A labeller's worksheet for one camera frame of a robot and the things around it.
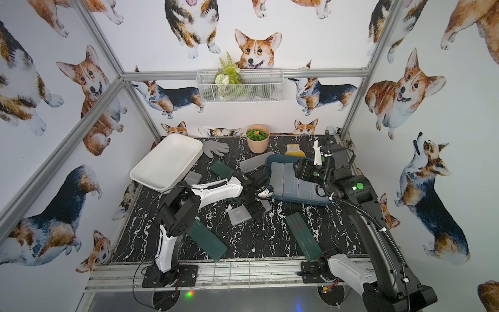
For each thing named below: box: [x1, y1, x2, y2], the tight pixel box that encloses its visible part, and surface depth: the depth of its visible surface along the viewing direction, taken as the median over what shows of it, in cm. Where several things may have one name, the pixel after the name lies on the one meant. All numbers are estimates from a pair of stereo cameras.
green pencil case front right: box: [285, 211, 323, 262], surface depth 84 cm
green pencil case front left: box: [186, 219, 228, 262], surface depth 82 cm
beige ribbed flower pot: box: [245, 124, 271, 155], surface depth 109 cm
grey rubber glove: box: [202, 140, 231, 160], surface depth 115 cm
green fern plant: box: [214, 51, 243, 101], surface depth 85 cm
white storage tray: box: [129, 133, 204, 194], surface depth 108 cm
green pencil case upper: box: [209, 159, 234, 179], surface depth 108 cm
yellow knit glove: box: [285, 143, 307, 158], surface depth 116 cm
